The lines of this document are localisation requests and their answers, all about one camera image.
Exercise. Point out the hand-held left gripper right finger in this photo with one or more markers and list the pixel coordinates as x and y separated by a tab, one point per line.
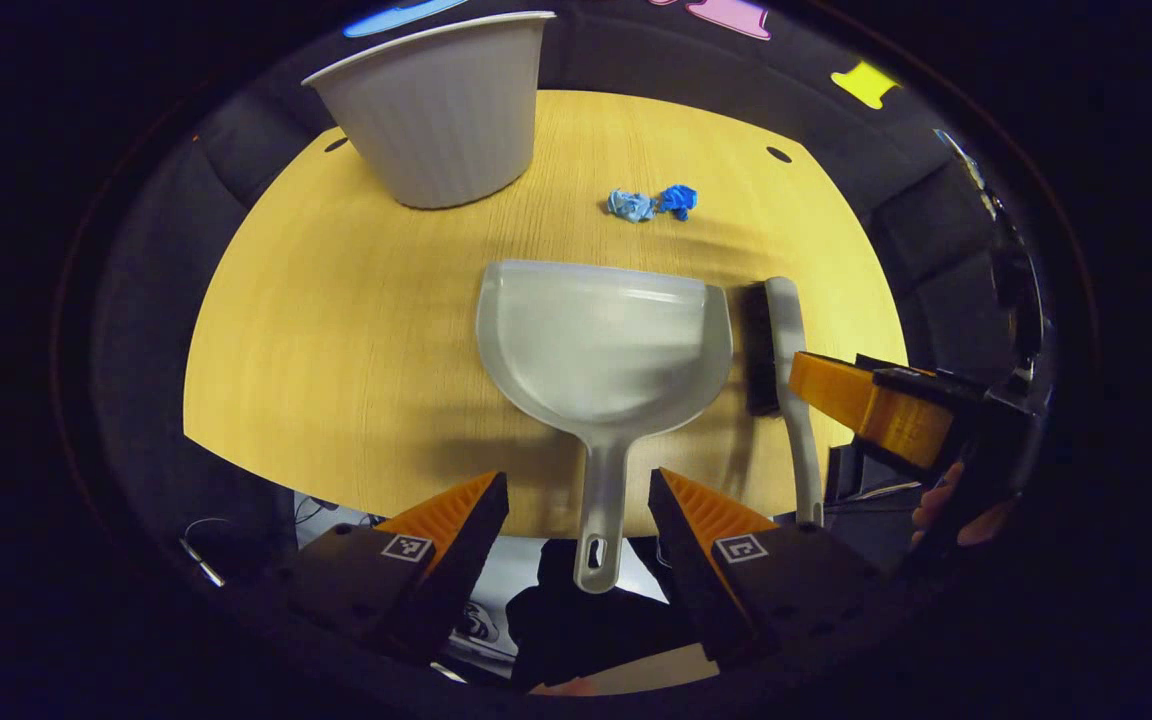
691	570

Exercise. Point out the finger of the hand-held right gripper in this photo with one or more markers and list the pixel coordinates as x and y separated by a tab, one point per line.
886	410

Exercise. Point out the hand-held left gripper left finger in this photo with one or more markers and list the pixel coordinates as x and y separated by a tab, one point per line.
466	550

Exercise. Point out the small grey broom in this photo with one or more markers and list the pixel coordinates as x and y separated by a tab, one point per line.
786	340

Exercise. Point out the grey plastic dustpan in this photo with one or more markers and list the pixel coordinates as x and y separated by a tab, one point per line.
601	350

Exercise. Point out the dark blue paper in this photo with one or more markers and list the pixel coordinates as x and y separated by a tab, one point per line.
678	200

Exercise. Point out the light blue paper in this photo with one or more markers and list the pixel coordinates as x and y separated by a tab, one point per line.
631	205

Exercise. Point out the white ribbed garbage bin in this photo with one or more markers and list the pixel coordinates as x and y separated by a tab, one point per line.
446	110

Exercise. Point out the wooden desktop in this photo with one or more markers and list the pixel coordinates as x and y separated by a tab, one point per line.
356	350

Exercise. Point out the person's dark clothing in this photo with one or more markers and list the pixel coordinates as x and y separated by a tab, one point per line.
586	620

